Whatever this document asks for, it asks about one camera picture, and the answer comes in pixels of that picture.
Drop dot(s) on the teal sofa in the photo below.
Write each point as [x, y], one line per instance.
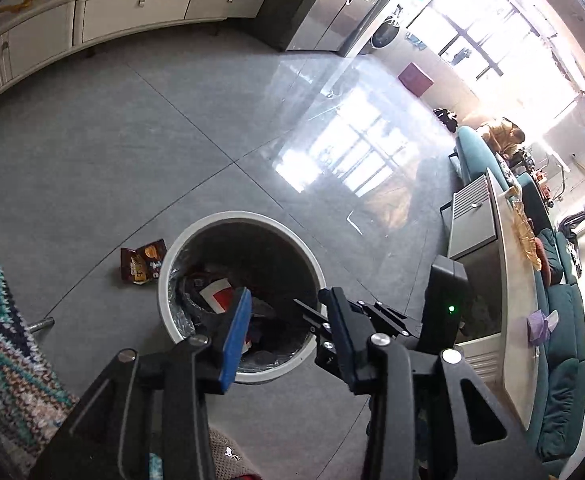
[556, 330]

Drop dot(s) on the grey round trash bin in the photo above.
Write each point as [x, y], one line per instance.
[243, 282]

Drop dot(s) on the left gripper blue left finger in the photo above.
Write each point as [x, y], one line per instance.
[229, 339]

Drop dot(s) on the dark red chips bag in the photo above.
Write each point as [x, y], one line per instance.
[142, 265]

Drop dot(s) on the white coffee table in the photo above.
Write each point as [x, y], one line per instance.
[483, 237]

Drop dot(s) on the zigzag knitted blanket table cover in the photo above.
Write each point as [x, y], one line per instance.
[33, 402]

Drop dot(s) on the front loading washing machine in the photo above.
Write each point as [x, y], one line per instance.
[387, 31]

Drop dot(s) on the maroon square stool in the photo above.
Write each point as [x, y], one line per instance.
[415, 80]

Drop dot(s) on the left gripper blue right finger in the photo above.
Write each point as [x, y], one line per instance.
[345, 334]

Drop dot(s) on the white tv cabinet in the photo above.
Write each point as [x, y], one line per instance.
[50, 30]

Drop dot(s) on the red white paper trash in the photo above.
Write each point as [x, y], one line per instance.
[213, 300]

